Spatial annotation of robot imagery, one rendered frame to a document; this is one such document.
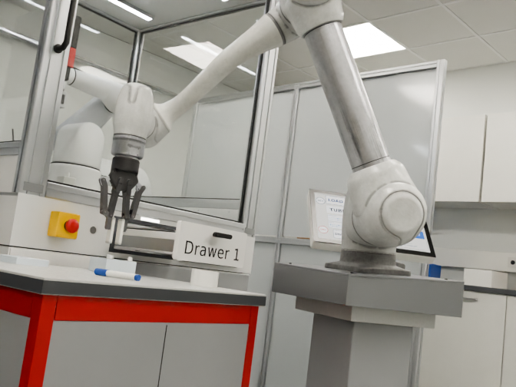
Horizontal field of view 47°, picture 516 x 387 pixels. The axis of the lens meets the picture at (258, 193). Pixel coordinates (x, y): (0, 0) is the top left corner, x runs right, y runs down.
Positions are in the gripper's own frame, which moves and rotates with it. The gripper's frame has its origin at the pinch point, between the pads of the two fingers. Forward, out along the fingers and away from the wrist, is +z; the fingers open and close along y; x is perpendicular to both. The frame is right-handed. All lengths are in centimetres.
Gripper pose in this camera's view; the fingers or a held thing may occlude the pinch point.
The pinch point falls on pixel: (114, 231)
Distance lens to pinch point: 167.5
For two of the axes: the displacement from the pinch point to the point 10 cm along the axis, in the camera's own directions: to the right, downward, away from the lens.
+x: -5.8, 0.3, 8.2
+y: 8.1, 1.8, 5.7
